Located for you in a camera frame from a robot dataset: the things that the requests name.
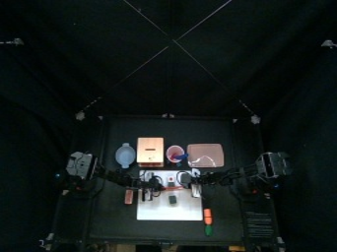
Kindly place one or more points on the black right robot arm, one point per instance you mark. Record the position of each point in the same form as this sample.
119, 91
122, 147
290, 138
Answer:
233, 175

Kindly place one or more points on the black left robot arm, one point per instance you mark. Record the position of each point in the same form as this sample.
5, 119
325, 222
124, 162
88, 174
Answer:
114, 177

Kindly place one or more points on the sushi piece with red centre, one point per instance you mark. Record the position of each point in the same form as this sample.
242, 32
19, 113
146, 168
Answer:
171, 179

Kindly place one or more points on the dark green toy sushi roll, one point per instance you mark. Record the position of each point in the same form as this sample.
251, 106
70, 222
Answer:
173, 199

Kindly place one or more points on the salmon red toy block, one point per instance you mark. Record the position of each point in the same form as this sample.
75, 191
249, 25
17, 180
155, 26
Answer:
128, 196

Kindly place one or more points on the blue toy utensil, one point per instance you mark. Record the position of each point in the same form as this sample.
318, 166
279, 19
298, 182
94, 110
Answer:
181, 157

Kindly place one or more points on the white cutting board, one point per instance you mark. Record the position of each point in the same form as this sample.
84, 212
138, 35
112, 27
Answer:
166, 211

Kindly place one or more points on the orange toy carrot green top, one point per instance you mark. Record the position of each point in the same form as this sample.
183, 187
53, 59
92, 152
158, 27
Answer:
207, 216

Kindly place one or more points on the pink cup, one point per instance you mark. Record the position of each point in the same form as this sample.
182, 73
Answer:
171, 151

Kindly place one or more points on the pink square tray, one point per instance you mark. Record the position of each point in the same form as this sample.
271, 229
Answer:
206, 152

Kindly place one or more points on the pale blue bowl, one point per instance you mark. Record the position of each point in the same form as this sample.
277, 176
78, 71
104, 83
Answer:
124, 156

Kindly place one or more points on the copper brown wooden box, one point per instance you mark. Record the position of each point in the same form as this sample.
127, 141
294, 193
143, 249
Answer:
150, 149

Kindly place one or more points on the black cloth backdrop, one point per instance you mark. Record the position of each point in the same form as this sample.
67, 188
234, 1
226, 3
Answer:
87, 72

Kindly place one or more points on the metal clamp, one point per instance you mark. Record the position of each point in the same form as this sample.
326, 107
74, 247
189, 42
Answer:
16, 41
328, 43

